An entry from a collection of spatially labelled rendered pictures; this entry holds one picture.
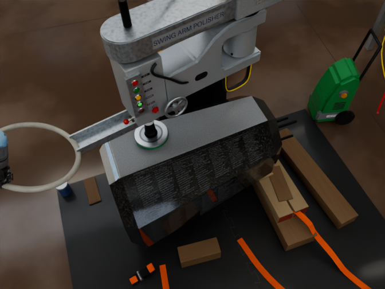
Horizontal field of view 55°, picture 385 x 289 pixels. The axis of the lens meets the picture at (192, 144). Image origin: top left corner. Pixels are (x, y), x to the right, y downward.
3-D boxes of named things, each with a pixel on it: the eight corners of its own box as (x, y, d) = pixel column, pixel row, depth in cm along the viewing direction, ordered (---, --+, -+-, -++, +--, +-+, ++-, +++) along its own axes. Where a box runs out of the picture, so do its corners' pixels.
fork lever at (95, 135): (172, 89, 232) (172, 83, 228) (188, 108, 223) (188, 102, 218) (68, 136, 211) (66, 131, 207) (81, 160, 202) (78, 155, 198)
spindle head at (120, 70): (175, 81, 231) (168, 20, 194) (193, 104, 219) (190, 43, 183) (122, 106, 220) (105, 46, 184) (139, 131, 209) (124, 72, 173)
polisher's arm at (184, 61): (240, 56, 247) (246, -12, 207) (262, 76, 236) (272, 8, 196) (142, 102, 227) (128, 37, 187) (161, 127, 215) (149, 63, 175)
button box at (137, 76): (146, 109, 201) (138, 70, 178) (148, 112, 200) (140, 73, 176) (133, 115, 199) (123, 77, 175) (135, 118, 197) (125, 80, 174)
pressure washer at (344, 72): (340, 97, 366) (370, 22, 295) (352, 124, 346) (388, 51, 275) (304, 100, 365) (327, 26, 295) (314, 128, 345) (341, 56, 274)
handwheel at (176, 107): (180, 101, 217) (178, 82, 205) (189, 112, 212) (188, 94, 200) (158, 112, 213) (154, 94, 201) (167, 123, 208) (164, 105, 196)
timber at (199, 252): (181, 268, 274) (180, 262, 264) (178, 252, 281) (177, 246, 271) (220, 257, 277) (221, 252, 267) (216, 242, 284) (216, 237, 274)
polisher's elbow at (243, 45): (216, 47, 225) (216, 19, 209) (239, 33, 232) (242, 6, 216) (237, 63, 216) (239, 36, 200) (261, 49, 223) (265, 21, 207)
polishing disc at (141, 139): (164, 118, 243) (164, 117, 242) (171, 143, 231) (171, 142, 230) (132, 125, 241) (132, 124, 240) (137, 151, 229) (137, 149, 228)
